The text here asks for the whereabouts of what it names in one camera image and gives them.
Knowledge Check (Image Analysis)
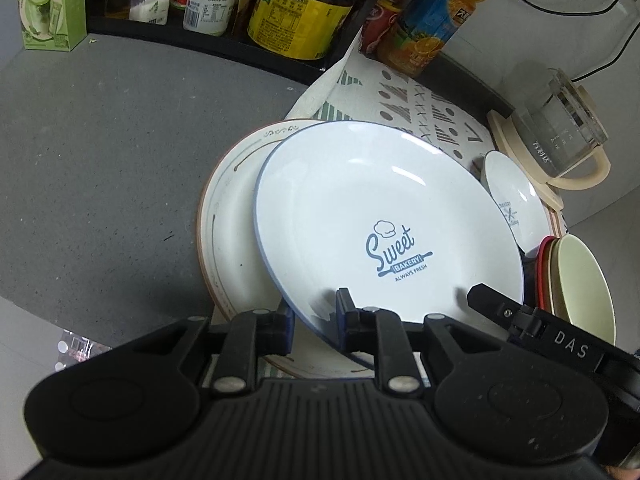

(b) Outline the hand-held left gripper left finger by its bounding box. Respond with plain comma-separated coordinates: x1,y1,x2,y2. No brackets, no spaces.
125,301,297,397

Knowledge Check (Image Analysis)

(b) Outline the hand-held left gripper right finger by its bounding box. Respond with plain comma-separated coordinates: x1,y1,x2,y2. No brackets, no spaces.
335,287,507,395

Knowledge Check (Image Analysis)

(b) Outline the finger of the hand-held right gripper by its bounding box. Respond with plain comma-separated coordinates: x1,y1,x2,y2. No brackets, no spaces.
466,282,547,345

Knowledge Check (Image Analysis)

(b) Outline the red and black bowl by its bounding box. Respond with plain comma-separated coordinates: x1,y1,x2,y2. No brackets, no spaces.
531,234,559,312

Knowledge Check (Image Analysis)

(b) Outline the small pale green bowl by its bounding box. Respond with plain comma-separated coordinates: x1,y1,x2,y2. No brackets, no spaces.
545,238,562,317

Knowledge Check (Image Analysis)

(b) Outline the small white plate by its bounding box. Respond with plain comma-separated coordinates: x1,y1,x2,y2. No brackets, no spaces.
480,150,546,261

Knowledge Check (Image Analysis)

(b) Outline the large blue print white plate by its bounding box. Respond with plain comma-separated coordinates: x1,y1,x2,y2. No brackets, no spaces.
253,120,525,369

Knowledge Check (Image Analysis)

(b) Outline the brown rim white plate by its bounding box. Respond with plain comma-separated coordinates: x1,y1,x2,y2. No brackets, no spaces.
197,118,382,379

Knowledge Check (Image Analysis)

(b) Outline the glass electric kettle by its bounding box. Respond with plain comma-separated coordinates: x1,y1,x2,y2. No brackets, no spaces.
509,67,613,192

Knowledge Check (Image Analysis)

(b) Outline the patterned fringed cloth mat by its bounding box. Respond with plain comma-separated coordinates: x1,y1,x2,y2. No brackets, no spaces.
212,29,567,386

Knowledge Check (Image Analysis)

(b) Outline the orange juice bottle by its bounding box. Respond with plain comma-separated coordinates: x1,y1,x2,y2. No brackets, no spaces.
376,0,501,79

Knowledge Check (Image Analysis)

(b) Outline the black metal kitchen rack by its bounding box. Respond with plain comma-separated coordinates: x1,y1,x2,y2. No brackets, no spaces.
85,12,332,70

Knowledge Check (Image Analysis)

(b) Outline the yellow label soy sauce bottle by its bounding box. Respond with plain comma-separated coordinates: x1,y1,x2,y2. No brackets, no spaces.
246,0,397,62

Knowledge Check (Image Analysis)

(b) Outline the small white jar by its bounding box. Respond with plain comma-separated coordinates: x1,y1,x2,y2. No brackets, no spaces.
182,0,240,38

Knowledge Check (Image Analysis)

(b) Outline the green carton box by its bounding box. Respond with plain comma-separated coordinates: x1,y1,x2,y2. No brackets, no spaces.
14,0,88,53

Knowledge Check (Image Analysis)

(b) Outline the black kettle cable with plug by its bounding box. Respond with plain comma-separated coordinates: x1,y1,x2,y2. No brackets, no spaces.
571,19,640,84

